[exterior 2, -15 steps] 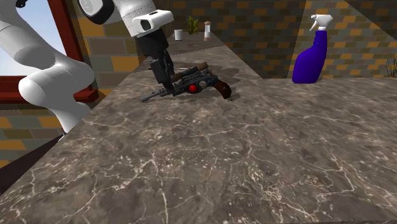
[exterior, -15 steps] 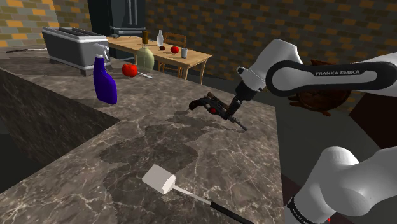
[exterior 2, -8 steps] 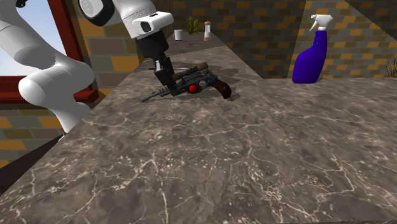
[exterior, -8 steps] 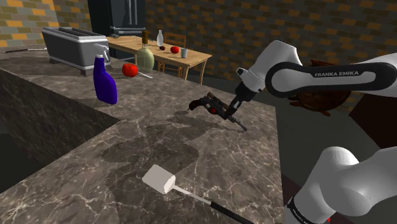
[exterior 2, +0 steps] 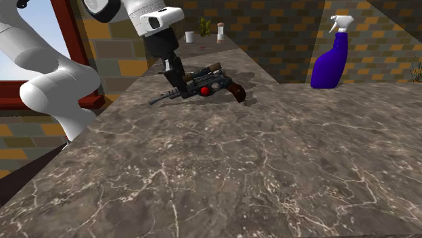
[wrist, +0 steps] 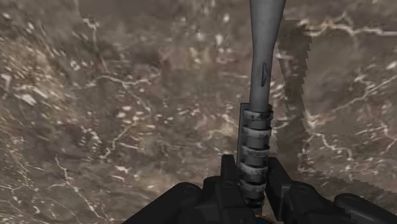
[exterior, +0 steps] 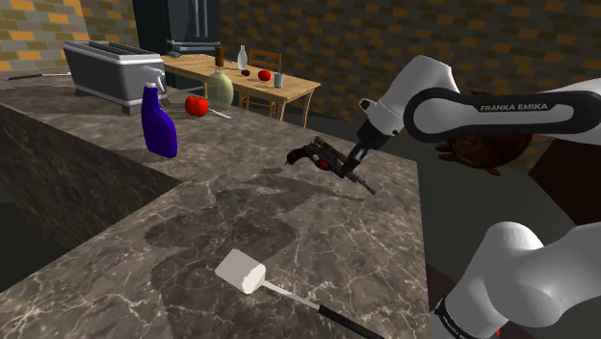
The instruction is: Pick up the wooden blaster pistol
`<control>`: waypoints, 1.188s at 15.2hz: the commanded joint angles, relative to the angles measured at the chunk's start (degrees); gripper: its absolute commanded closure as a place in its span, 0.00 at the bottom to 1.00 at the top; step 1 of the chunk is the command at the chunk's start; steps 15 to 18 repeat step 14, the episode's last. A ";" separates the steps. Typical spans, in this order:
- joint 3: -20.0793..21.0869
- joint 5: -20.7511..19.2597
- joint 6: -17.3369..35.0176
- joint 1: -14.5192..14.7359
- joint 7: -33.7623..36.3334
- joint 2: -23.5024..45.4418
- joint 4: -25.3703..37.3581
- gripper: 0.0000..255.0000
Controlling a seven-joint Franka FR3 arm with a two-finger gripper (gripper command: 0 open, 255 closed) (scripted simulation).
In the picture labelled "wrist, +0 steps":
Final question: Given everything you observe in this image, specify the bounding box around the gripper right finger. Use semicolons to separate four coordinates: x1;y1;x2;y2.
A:
265;157;397;224

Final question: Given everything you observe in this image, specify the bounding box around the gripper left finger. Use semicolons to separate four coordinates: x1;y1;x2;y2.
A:
122;154;256;224

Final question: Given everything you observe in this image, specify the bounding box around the grey tool with ribbed handle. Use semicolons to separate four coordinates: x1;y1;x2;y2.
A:
236;0;287;215

